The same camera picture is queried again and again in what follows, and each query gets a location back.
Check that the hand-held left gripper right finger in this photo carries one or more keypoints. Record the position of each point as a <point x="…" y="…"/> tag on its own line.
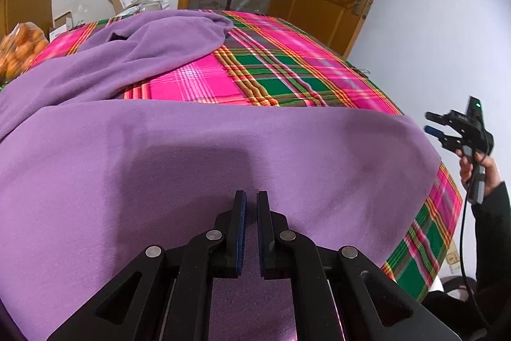
<point x="261" y="233"/>

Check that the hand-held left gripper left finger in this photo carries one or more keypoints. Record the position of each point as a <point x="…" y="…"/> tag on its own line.
<point x="240" y="229"/>

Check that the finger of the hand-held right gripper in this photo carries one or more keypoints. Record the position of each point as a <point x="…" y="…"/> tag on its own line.
<point x="437" y="117"/>
<point x="433" y="131"/>

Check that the purple fleece garment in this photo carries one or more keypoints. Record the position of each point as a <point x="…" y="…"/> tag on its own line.
<point x="159" y="149"/>

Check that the person's right forearm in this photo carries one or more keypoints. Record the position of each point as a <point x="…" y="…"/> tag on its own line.
<point x="495" y="221"/>

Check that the person's right hand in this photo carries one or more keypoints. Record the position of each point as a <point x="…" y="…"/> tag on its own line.
<point x="490" y="171"/>

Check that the metal binder clip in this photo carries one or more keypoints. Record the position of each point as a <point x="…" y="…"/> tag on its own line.
<point x="361" y="70"/>

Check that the pink green plaid bed sheet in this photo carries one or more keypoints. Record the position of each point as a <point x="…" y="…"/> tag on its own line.
<point x="279" y="77"/>

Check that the grey plastic parcel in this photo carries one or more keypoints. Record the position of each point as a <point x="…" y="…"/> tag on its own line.
<point x="143" y="7"/>

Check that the small white cardboard box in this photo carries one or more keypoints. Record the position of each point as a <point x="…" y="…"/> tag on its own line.
<point x="62" y="25"/>

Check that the bag of oranges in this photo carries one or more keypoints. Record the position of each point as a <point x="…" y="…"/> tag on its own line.
<point x="20" y="45"/>

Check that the wooden wardrobe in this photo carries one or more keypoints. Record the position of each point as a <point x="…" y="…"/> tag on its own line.
<point x="28" y="5"/>

